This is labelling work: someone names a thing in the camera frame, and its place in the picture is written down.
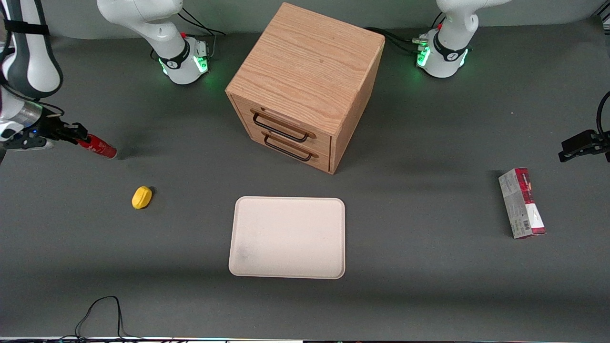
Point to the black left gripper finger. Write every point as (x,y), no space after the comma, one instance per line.
(574,153)
(577,139)

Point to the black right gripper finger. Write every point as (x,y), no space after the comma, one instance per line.
(72,138)
(76,128)

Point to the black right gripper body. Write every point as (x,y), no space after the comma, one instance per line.
(51,127)

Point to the red coke bottle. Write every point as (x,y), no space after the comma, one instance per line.
(100,147)

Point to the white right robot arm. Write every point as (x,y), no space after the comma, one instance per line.
(143,14)

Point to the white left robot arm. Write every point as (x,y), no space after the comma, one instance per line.
(452,28)

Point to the beige rectangular tray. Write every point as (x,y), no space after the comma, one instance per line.
(287,237)

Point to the red and white carton box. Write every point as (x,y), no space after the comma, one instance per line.
(522,202)

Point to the yellow lemon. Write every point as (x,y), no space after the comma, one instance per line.
(141,197)

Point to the wooden two-drawer cabinet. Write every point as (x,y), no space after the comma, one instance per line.
(310,71)

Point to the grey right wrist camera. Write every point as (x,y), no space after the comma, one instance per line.
(33,144)

